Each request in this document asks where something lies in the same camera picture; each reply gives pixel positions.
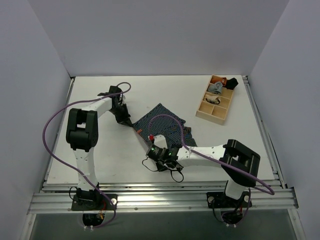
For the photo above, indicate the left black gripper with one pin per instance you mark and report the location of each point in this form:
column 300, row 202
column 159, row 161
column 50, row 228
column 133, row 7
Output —
column 122, row 114

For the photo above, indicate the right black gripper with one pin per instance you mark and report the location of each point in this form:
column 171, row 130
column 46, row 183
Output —
column 153, row 152

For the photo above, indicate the navy striped underwear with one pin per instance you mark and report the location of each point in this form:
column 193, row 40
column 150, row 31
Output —
column 161, row 121

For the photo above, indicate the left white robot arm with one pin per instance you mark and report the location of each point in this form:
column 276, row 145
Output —
column 82, row 134

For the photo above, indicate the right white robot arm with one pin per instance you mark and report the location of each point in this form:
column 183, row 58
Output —
column 239, row 162

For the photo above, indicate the wooden compartment tray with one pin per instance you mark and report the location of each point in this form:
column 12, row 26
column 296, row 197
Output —
column 215, row 113

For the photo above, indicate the beige rolled garment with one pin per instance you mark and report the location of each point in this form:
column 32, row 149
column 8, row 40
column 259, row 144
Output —
column 212, row 99

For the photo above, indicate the grey rolled garment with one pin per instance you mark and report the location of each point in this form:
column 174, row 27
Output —
column 215, row 88

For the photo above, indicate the orange rolled garment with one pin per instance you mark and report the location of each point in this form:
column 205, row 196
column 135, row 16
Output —
column 223, row 81

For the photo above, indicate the black rolled garment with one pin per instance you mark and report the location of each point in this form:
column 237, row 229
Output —
column 231, row 83

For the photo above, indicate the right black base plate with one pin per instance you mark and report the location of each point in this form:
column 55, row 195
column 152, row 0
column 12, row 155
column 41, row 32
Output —
column 218, row 200

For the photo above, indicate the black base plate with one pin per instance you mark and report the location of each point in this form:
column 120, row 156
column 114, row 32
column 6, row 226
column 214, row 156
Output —
column 218, row 200
column 96, row 204

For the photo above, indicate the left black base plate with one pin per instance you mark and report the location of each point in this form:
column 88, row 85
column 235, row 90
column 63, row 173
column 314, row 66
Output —
column 96, row 204

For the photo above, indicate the aluminium rail frame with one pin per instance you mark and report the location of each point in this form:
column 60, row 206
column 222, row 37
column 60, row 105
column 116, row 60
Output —
column 162, row 197

